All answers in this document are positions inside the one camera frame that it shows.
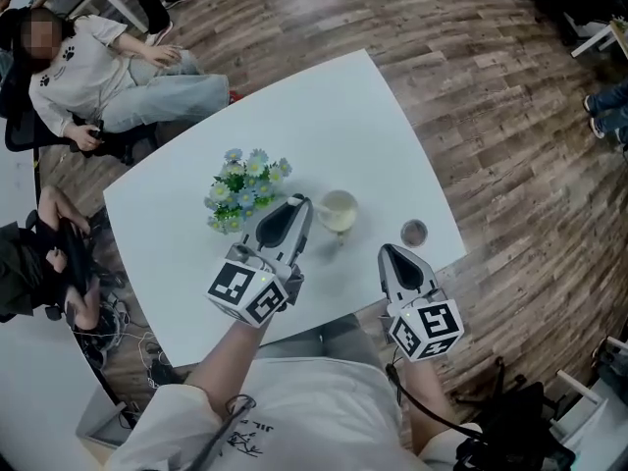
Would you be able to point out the person's left forearm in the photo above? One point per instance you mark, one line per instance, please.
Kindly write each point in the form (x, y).
(223, 366)

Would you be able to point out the person's right forearm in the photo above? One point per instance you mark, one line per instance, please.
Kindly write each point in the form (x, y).
(424, 400)

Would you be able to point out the white side table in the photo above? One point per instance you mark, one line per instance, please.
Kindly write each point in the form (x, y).
(589, 410)

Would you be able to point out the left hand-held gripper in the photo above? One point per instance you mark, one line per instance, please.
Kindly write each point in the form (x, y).
(247, 290)

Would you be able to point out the beige cup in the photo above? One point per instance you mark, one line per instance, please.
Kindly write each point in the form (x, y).
(341, 214)

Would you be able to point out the potted blue and white flowers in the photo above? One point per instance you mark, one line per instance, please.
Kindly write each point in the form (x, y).
(245, 189)

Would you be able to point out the black and white helmet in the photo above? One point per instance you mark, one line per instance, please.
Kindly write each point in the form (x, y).
(100, 336)

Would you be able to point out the person's white printed t-shirt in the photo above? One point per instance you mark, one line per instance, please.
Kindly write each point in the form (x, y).
(319, 410)

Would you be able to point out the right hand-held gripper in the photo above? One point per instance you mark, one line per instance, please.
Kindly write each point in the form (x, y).
(427, 329)

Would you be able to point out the black bag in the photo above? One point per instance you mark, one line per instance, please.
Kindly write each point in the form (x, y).
(515, 434)

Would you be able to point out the person's gray trousers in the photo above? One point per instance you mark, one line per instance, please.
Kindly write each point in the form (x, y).
(348, 339)

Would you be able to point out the small white-legged side desk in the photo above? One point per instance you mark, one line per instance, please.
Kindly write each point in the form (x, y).
(601, 37)

